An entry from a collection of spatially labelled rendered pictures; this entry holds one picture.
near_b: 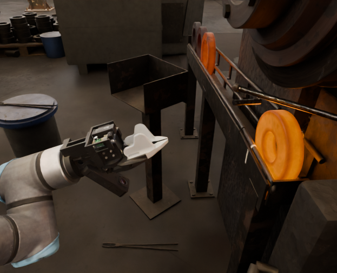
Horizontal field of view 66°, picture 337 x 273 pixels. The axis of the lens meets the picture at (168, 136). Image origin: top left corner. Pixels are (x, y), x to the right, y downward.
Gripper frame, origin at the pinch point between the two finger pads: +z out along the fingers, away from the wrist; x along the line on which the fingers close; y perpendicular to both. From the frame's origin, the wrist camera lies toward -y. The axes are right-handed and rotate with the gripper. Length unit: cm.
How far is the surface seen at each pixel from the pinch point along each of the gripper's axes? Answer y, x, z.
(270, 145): -10.2, 1.8, 22.4
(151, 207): -69, 46, -28
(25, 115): -10, 71, -72
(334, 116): 4.4, -12.1, 28.1
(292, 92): -2.9, 8.9, 30.9
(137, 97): -12, 54, -13
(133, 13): -8, 238, -22
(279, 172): -9.5, -7.4, 20.9
